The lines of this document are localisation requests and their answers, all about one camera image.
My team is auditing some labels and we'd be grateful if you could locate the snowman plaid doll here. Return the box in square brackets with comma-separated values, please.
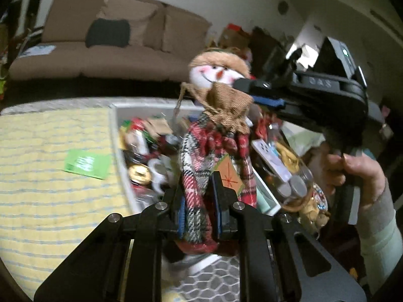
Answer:
[177, 48, 257, 254]

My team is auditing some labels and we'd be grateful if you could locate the light green card packet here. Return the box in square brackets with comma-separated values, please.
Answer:
[63, 149, 111, 180]

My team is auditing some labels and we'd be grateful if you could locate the person's right forearm sleeve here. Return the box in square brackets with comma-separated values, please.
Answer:
[357, 183, 402, 294]

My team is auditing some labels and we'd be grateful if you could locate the person's right hand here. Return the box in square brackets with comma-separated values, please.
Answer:
[321, 154, 386, 210]

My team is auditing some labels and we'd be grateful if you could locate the white phone case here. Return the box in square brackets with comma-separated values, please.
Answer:
[251, 139, 292, 183]

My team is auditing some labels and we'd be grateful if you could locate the yellow checked tablecloth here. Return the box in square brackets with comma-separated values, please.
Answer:
[0, 108, 130, 296]

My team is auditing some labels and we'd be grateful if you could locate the gold round tin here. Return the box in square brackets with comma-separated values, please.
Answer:
[128, 164, 152, 186]

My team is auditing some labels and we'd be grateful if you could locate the white mug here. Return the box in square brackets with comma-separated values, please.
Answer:
[148, 158, 169, 195]

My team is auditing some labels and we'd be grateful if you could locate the brown fabric sofa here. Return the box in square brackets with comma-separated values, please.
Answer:
[10, 0, 210, 82]

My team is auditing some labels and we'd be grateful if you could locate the white storage bin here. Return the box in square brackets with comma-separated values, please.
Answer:
[108, 101, 283, 218]

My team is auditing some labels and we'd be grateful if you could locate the dark cushion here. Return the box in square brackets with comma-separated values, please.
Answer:
[85, 18, 130, 48]

